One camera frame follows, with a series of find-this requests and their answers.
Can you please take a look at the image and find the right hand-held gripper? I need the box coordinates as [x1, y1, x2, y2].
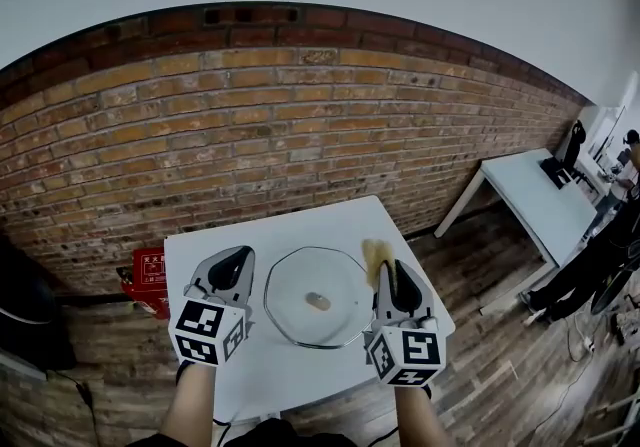
[363, 259, 446, 386]

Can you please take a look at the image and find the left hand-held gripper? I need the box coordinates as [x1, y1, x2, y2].
[168, 245, 256, 367]

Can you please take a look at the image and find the yellow sponge cloth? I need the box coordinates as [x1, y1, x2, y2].
[360, 238, 400, 296]

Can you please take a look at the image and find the clear glass plate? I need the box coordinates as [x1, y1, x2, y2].
[263, 245, 376, 350]

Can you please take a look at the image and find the person's right forearm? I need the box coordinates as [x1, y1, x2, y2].
[394, 384, 454, 447]

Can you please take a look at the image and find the person's left forearm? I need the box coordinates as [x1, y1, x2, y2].
[159, 362, 219, 447]

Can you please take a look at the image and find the red fire extinguisher box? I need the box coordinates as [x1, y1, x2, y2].
[132, 247, 167, 320]

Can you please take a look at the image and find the person's black shirt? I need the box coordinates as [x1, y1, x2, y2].
[124, 417, 361, 447]

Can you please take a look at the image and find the white side table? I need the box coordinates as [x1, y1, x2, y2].
[433, 148, 599, 306]

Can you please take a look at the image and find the black device on table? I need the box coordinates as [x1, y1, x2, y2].
[539, 157, 576, 191]

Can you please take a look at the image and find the black round fan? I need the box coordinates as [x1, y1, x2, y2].
[589, 239, 640, 316]

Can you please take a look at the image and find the black and white chair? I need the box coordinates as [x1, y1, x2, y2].
[0, 234, 79, 376]

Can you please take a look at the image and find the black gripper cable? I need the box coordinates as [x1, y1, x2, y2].
[212, 417, 232, 447]
[367, 427, 401, 447]

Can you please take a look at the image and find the black floor cable with adapter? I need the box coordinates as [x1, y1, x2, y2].
[49, 369, 101, 447]

